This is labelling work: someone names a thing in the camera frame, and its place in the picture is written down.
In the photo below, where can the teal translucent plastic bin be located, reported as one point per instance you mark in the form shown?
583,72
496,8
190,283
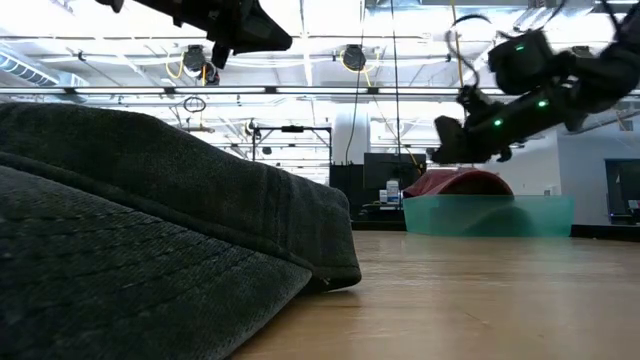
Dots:
490,217

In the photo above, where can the dark grey cap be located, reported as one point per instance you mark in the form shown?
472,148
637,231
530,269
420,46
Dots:
150,225

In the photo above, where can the black monitor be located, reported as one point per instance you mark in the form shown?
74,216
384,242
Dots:
390,170

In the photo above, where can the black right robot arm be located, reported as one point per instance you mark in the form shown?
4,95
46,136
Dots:
610,70

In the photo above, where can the black metal frame stand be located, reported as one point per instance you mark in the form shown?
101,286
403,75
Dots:
292,129

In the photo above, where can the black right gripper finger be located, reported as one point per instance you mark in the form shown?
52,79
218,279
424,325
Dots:
452,142

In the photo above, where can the white building column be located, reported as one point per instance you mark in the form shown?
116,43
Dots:
345,135

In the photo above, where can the maroon cap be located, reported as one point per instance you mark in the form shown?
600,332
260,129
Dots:
435,182

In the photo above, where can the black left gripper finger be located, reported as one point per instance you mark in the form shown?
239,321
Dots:
220,55
260,35

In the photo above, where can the black cabinet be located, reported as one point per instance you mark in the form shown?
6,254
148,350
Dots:
345,192

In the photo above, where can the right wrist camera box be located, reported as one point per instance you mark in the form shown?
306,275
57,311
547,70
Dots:
520,62

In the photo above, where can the white plastic bottle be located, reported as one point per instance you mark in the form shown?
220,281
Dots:
393,192

